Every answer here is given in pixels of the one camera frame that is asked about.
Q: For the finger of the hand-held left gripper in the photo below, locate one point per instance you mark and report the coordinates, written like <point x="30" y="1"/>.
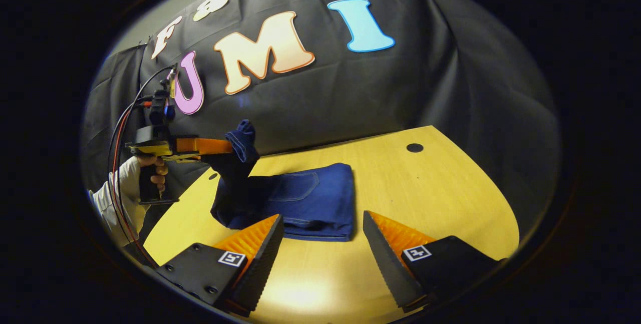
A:
<point x="205" y="146"/>

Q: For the black backdrop cloth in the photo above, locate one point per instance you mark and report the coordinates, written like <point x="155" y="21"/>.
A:
<point x="375" y="88"/>

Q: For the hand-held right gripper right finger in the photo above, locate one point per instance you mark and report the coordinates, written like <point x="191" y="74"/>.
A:
<point x="388" y="264"/>

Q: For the blue denim jeans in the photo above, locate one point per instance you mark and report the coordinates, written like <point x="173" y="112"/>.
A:
<point x="310" y="199"/>

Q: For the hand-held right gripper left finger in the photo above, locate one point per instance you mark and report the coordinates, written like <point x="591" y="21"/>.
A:
<point x="263" y="264"/>

